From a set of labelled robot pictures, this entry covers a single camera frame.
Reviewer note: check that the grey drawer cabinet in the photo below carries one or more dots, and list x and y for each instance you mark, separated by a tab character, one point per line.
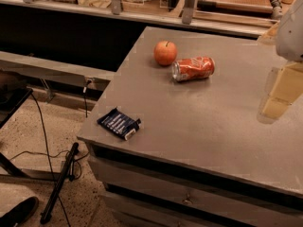
143	192

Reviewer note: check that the red coke can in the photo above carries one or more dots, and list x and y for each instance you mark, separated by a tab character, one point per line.
193	68

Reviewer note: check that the cluttered back shelf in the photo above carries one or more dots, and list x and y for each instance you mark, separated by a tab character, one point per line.
237	17

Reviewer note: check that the red apple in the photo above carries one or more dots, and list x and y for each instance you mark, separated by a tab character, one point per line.
165	53

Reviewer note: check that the grey metal bench rail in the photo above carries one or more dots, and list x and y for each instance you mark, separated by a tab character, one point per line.
66	73

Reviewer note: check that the black side table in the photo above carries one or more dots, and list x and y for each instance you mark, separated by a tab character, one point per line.
7	110

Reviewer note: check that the black shoe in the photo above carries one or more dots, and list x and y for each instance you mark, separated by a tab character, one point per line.
20	213

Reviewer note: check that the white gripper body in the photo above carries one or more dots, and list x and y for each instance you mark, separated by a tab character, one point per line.
291	35

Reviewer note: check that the black power strip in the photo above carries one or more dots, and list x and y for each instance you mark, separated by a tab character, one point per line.
46	214

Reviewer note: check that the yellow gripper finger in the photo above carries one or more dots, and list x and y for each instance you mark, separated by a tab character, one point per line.
287	88

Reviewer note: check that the blue rxbar blueberry wrapper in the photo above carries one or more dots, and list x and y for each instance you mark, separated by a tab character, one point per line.
119	124

